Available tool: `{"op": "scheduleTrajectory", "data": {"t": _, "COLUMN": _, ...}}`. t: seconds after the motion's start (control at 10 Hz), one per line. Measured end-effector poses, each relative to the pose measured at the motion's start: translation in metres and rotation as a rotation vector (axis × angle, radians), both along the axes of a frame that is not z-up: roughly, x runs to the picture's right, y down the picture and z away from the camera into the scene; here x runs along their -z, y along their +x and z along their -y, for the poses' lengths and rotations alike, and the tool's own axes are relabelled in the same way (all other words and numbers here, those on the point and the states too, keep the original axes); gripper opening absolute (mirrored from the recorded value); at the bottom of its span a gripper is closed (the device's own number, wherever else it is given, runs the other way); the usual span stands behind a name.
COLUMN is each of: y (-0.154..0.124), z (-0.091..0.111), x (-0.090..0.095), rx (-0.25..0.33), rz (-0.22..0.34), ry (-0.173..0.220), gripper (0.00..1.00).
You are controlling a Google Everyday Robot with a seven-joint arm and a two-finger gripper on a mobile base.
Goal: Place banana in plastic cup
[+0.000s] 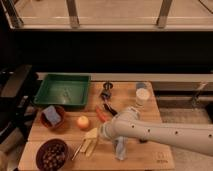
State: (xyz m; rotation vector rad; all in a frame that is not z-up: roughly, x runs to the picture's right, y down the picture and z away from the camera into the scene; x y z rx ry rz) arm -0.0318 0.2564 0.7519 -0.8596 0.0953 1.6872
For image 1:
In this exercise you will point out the black chair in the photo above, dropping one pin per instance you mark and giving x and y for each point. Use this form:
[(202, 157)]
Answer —
[(17, 89)]

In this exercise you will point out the black remote control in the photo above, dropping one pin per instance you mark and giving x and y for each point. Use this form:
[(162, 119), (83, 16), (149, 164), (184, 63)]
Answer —
[(141, 141)]

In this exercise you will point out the clear plastic cup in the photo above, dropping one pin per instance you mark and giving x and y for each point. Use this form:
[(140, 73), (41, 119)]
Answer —
[(142, 94)]

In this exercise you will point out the blue cloth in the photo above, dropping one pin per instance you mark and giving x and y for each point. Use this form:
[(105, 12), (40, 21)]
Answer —
[(119, 145)]

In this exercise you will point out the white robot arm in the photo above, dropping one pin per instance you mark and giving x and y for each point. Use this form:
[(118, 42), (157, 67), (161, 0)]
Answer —
[(192, 137)]

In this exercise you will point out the black handled can opener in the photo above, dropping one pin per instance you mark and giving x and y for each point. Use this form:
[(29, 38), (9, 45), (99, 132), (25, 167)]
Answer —
[(106, 95)]

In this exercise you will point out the brown bowl with sponge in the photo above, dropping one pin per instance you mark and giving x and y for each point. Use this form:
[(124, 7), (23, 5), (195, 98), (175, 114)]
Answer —
[(60, 111)]

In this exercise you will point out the brown bowl of nuts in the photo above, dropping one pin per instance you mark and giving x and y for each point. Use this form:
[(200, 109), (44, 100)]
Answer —
[(52, 155)]

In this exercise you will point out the wooden cutting board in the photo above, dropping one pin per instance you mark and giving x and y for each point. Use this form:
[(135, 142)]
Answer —
[(140, 156)]

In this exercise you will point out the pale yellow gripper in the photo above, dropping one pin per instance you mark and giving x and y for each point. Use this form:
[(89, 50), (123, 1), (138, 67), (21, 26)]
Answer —
[(92, 134)]

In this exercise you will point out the blue sponge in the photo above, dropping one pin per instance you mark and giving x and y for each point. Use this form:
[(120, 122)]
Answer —
[(51, 116)]

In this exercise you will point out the green plastic tray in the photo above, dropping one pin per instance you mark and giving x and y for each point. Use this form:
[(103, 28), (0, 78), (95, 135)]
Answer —
[(64, 90)]

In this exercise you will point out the yellow apple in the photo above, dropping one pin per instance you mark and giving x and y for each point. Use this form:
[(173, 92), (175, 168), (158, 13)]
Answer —
[(83, 122)]

